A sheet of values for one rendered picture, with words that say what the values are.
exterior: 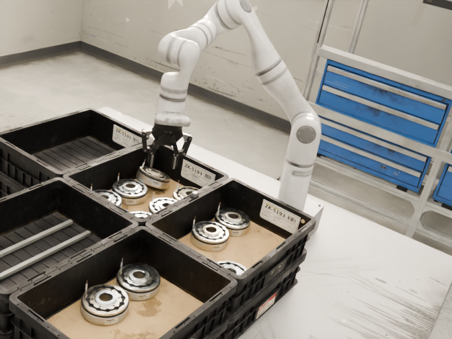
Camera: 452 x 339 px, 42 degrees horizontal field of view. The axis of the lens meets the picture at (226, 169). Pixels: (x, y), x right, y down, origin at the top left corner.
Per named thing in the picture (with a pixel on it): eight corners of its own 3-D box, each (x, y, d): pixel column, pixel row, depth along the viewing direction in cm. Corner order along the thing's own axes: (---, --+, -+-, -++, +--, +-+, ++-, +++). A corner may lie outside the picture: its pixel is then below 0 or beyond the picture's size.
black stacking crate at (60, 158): (88, 138, 210) (90, 108, 205) (151, 171, 197) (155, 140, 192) (-10, 170, 179) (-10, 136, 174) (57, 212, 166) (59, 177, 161)
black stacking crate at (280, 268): (224, 210, 183) (231, 178, 178) (307, 253, 170) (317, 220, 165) (137, 262, 153) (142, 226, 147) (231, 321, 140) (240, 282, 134)
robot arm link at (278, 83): (282, 54, 180) (281, 64, 172) (326, 126, 189) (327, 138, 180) (256, 69, 183) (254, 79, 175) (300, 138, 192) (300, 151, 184)
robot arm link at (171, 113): (154, 124, 148) (157, 101, 145) (151, 107, 157) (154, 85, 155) (190, 128, 150) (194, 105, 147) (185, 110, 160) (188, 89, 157)
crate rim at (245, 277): (230, 183, 179) (231, 176, 178) (317, 226, 166) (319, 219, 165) (140, 231, 148) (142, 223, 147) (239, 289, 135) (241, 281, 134)
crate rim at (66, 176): (155, 145, 192) (156, 138, 191) (230, 183, 179) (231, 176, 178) (59, 183, 161) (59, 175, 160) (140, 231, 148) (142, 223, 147)
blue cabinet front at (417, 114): (304, 146, 361) (327, 58, 336) (418, 192, 334) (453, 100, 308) (302, 148, 359) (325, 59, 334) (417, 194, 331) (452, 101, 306)
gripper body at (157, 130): (184, 108, 159) (179, 139, 163) (153, 105, 157) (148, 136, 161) (187, 119, 153) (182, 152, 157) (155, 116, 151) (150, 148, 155)
